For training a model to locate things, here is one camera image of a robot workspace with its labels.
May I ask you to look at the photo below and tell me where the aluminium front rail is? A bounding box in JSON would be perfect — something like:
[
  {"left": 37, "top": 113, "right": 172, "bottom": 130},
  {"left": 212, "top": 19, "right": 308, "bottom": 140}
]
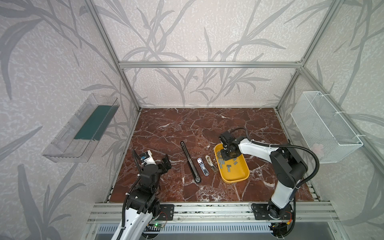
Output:
[{"left": 87, "top": 202, "right": 340, "bottom": 224}]

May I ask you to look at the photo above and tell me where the grey slotted cable duct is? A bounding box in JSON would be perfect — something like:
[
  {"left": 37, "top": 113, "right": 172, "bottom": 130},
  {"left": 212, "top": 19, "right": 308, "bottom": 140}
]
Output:
[{"left": 97, "top": 224, "right": 274, "bottom": 235}]

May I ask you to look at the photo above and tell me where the pink object in basket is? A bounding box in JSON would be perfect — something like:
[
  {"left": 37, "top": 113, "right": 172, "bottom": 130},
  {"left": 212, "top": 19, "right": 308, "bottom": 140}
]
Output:
[{"left": 311, "top": 144, "right": 325, "bottom": 159}]

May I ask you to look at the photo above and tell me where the blue mini stapler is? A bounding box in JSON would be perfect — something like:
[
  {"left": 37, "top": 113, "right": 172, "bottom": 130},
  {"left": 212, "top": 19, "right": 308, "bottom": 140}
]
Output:
[{"left": 197, "top": 158, "right": 210, "bottom": 176}]

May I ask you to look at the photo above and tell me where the white wire mesh basket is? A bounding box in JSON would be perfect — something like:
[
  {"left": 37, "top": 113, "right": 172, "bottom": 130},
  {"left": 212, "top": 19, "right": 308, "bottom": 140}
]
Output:
[{"left": 291, "top": 91, "right": 363, "bottom": 164}]

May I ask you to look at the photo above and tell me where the yellow plastic tray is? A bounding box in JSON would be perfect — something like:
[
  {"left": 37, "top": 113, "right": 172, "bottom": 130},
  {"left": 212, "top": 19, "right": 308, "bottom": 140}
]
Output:
[{"left": 214, "top": 144, "right": 250, "bottom": 184}]

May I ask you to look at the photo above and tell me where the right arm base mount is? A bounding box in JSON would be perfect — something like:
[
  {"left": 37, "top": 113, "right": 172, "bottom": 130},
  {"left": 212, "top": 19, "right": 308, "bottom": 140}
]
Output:
[{"left": 251, "top": 203, "right": 294, "bottom": 221}]

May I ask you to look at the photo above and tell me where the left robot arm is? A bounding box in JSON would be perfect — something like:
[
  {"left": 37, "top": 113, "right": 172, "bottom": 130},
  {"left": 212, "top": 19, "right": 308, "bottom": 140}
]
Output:
[{"left": 112, "top": 150, "right": 172, "bottom": 240}]

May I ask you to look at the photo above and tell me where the clear plastic wall shelf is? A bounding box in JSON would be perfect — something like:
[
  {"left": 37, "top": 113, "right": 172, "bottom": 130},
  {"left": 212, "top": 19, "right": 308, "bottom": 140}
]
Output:
[{"left": 42, "top": 94, "right": 120, "bottom": 163}]

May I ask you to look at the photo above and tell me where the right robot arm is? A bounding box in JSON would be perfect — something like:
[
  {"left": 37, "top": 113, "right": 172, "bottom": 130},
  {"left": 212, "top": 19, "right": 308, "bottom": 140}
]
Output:
[{"left": 219, "top": 128, "right": 320, "bottom": 219}]

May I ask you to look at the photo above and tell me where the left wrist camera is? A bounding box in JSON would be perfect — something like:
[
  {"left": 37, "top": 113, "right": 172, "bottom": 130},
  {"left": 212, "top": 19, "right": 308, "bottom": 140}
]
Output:
[{"left": 139, "top": 150, "right": 156, "bottom": 167}]

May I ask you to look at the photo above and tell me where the small green circuit board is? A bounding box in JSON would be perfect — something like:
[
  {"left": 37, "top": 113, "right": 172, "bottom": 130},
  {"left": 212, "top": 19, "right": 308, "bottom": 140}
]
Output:
[{"left": 147, "top": 222, "right": 166, "bottom": 231}]

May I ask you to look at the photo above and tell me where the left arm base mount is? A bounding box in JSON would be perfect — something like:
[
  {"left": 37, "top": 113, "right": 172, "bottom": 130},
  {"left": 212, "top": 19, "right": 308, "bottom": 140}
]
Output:
[{"left": 155, "top": 204, "right": 175, "bottom": 221}]

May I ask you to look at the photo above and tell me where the white mini stapler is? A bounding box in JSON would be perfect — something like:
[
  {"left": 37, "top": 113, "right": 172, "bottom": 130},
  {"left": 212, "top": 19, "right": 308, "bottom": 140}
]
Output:
[{"left": 205, "top": 155, "right": 218, "bottom": 173}]

